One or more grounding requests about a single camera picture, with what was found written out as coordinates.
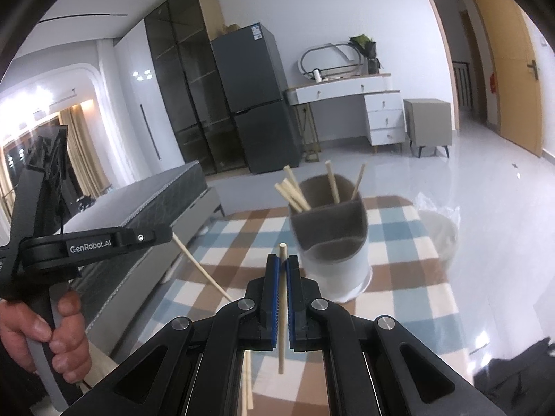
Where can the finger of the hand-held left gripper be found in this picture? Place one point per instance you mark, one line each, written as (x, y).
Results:
(143, 237)

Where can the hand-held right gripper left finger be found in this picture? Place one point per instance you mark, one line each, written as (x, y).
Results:
(272, 299)

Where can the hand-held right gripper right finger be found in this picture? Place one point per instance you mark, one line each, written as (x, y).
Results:
(295, 299)

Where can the wooden chopstick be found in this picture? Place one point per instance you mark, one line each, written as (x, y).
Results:
(297, 195)
(332, 182)
(282, 355)
(297, 184)
(358, 182)
(203, 271)
(288, 197)

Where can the pile of wooden chopsticks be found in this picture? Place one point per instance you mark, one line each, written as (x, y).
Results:
(248, 381)

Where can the person's left hand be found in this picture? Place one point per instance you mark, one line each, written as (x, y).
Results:
(71, 346)

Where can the grey bed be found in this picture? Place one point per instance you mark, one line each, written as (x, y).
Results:
(164, 199)

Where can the beige curtain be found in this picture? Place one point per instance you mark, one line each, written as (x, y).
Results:
(82, 156)

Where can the checkered rug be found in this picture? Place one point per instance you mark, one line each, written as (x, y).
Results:
(403, 286)

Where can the white wardrobe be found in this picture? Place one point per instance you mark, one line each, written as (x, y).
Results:
(143, 95)

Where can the dark glass cabinet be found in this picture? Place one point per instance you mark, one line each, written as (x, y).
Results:
(186, 86)

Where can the white trash bin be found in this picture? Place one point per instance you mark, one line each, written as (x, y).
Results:
(438, 234)

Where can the dark grey fridge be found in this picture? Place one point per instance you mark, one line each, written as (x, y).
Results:
(256, 104)

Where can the white dressing table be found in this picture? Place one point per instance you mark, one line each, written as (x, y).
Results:
(381, 108)

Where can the grey nightstand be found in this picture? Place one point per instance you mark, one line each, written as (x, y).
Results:
(427, 121)

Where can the small white bottle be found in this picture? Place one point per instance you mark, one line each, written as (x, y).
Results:
(317, 74)

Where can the dark cloth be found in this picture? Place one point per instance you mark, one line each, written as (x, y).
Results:
(520, 381)

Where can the oval mirror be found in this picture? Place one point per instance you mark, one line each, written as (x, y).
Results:
(331, 60)

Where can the green potted plant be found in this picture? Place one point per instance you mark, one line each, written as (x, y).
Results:
(366, 52)

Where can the wooden door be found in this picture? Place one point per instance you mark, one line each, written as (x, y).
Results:
(511, 65)

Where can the red wall label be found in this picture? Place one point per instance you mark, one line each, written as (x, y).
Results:
(492, 84)

